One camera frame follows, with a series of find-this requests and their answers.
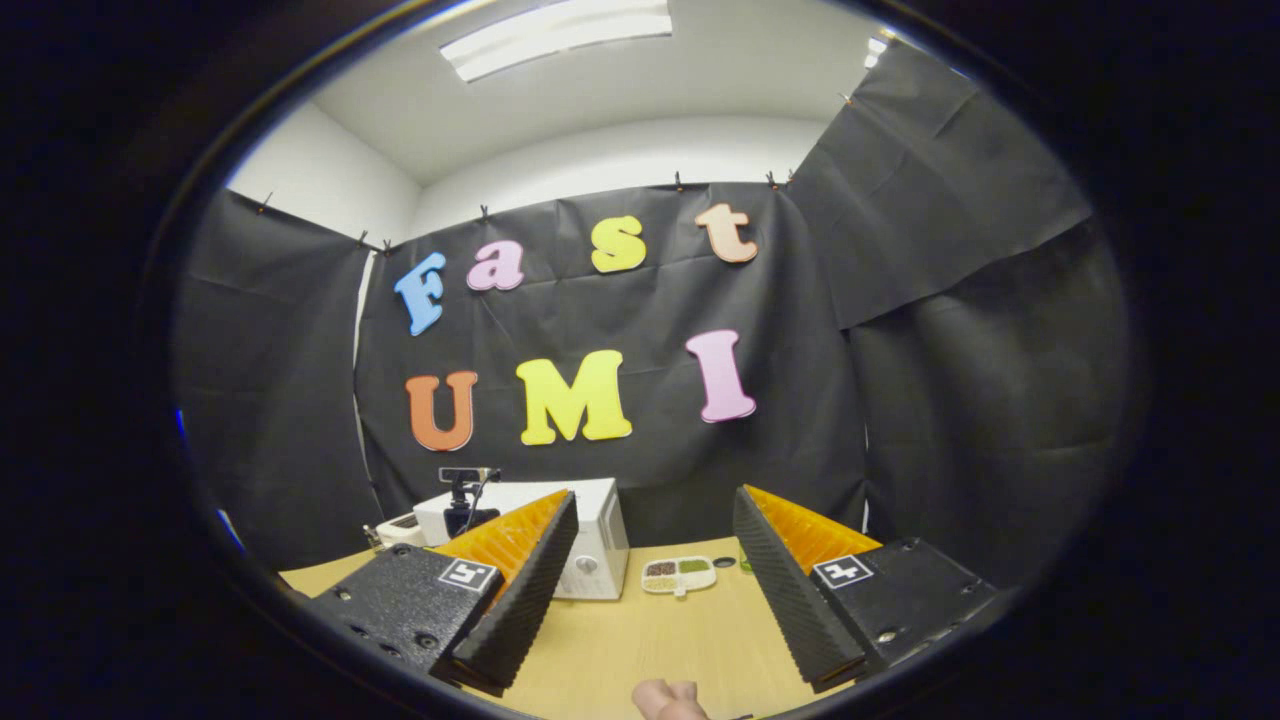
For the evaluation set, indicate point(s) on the white divided grain dish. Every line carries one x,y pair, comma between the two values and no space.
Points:
678,575

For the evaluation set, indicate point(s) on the white toaster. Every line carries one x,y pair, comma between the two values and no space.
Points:
400,530

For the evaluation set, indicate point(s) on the row of black cloth clips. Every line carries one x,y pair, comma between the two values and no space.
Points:
678,181

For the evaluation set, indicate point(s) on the white microwave oven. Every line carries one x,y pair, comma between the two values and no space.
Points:
600,545

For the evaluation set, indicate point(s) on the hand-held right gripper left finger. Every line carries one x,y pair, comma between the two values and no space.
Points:
520,600

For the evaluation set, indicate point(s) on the long ceiling light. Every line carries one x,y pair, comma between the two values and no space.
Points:
555,35

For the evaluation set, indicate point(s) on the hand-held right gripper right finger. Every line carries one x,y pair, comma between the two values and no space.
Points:
790,600

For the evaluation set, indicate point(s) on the small ceiling light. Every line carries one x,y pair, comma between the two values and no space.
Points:
877,50

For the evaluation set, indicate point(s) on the black backdrop cloth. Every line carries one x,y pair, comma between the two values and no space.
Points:
620,300

